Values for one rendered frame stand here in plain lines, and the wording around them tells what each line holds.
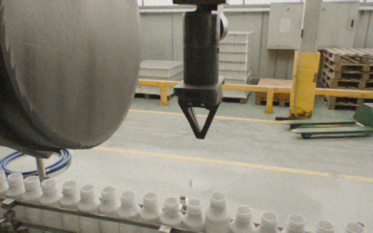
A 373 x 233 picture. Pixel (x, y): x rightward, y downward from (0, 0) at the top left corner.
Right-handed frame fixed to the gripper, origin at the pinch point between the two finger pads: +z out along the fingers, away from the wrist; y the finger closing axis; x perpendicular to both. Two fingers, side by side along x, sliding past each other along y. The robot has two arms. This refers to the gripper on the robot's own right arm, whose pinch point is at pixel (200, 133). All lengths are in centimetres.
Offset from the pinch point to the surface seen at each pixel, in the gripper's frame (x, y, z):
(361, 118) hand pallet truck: -152, 435, 130
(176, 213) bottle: 8.6, 12.7, 26.6
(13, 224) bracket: 54, 9, 35
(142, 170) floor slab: 115, 230, 143
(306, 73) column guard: -70, 456, 68
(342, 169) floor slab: -99, 289, 145
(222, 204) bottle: -2.6, 11.7, 21.5
